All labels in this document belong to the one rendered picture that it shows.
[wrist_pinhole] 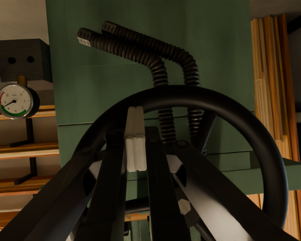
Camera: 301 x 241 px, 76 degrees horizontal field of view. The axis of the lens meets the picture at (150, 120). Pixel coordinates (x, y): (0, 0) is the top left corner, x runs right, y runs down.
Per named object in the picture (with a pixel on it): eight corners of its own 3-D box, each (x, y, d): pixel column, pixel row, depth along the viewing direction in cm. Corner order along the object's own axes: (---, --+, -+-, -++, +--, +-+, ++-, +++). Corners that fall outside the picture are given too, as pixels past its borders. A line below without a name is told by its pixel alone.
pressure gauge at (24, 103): (29, 71, 34) (34, 117, 34) (40, 75, 38) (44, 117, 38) (-8, 73, 34) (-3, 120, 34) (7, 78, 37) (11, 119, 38)
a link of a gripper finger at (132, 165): (137, 172, 15) (127, 172, 15) (137, 132, 21) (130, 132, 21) (134, 136, 13) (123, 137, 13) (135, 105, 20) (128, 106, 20)
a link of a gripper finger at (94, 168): (125, 180, 13) (80, 183, 13) (129, 142, 17) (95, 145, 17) (123, 160, 12) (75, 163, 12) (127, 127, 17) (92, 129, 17)
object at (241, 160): (250, 151, 44) (251, 169, 44) (213, 139, 64) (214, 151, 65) (69, 167, 41) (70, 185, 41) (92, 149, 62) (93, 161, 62)
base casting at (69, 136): (258, 110, 43) (260, 150, 44) (190, 113, 101) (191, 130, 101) (53, 125, 41) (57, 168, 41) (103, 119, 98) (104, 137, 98)
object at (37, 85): (38, 37, 36) (42, 80, 37) (64, 56, 49) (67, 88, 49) (-8, 39, 36) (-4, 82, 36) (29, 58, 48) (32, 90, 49)
